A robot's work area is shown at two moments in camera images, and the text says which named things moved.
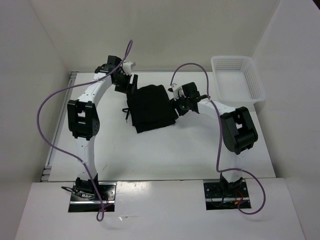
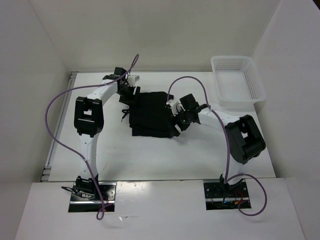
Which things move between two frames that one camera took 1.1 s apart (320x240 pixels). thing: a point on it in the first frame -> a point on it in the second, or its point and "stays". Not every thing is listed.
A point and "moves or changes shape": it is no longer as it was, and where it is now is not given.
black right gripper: [175, 103] -> [182, 126]
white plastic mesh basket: [237, 80] stays
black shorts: [150, 108] moves or changes shape
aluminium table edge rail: [52, 152] stays
